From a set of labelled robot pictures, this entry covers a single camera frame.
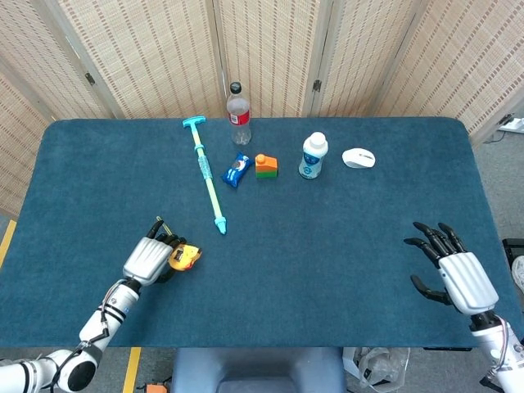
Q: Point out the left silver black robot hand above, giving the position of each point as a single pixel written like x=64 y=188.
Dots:
x=149 y=258

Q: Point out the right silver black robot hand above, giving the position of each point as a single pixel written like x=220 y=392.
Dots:
x=458 y=278

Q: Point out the yellow tape measure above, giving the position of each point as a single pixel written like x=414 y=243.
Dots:
x=186 y=258

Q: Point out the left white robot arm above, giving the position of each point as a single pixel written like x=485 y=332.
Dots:
x=82 y=335

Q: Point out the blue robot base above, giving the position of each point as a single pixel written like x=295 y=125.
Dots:
x=258 y=370

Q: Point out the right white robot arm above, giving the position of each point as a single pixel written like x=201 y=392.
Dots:
x=497 y=352

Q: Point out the white shoe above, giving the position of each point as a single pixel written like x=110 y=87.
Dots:
x=518 y=273

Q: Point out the black box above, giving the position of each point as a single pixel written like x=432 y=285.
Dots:
x=513 y=251

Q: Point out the teal toy water pump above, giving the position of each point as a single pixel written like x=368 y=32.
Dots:
x=204 y=174

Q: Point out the clear plastic bag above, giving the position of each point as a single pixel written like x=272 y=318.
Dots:
x=378 y=366

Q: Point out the blue cookie snack pack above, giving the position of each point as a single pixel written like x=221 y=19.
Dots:
x=236 y=169

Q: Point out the orange small device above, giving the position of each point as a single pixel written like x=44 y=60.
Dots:
x=154 y=388

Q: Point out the blue table cloth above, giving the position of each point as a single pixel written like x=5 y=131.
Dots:
x=286 y=245

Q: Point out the orange green toy block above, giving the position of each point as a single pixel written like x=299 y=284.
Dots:
x=266 y=166

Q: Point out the white computer mouse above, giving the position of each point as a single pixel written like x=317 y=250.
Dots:
x=359 y=158

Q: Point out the white power strip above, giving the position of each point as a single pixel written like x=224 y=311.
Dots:
x=513 y=124

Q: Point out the clear plastic bottle red label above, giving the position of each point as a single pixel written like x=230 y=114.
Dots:
x=238 y=114

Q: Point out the white milk bottle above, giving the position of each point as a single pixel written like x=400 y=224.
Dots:
x=313 y=155

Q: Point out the bamboo folding screen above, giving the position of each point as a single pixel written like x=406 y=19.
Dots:
x=262 y=57

